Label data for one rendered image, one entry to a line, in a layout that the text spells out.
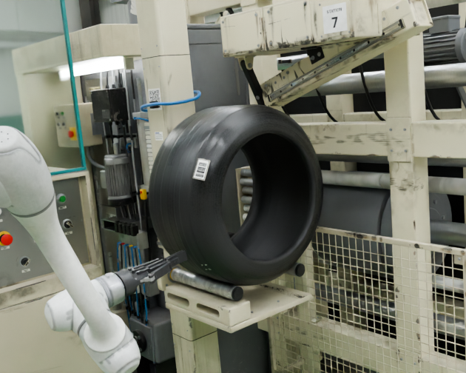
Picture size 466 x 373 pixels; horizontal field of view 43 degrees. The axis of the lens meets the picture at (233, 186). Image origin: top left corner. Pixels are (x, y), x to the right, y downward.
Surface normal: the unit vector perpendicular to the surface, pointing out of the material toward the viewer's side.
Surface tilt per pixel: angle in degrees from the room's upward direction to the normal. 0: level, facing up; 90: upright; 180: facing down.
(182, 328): 90
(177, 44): 90
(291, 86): 90
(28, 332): 90
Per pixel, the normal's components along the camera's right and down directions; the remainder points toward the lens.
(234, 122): 0.16, -0.58
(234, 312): 0.64, 0.07
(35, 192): 0.74, 0.51
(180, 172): -0.73, -0.25
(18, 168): 0.62, 0.41
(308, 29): -0.76, 0.17
